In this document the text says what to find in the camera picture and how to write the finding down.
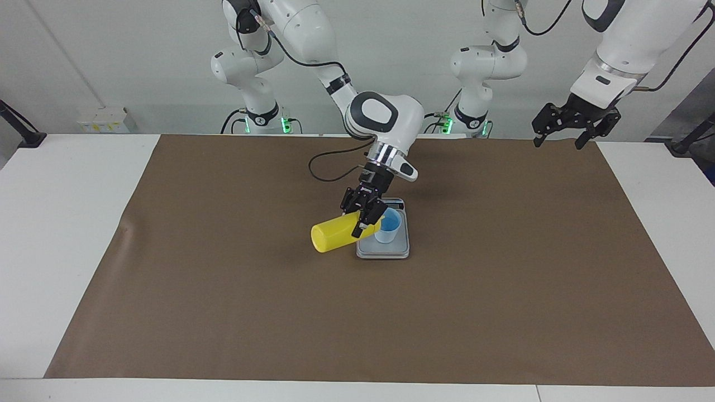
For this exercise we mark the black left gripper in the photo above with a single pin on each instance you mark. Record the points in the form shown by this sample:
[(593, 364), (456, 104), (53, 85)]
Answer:
[(589, 111)]

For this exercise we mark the silver digital kitchen scale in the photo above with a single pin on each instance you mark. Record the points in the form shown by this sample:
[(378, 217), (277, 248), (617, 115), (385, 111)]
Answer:
[(391, 251)]

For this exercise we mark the black clamp stand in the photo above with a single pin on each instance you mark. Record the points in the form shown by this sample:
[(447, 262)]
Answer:
[(684, 146), (31, 138)]

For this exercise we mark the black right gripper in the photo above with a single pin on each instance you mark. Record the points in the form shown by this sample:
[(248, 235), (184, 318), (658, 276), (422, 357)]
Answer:
[(374, 184)]

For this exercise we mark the brown paper table mat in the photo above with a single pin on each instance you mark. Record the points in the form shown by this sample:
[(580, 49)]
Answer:
[(357, 312)]

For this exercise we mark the light blue plastic cup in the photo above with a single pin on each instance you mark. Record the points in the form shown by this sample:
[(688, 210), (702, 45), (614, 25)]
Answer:
[(391, 226)]

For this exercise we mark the white wall socket box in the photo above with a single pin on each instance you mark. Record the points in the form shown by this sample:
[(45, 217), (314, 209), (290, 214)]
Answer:
[(103, 120)]

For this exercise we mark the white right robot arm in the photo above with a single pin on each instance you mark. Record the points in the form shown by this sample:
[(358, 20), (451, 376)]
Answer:
[(410, 120)]

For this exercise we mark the yellow squeeze seasoning bottle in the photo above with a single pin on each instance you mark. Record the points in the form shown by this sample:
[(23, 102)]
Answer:
[(329, 237)]

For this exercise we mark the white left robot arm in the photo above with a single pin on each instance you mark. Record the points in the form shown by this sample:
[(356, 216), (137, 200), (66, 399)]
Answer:
[(625, 33)]

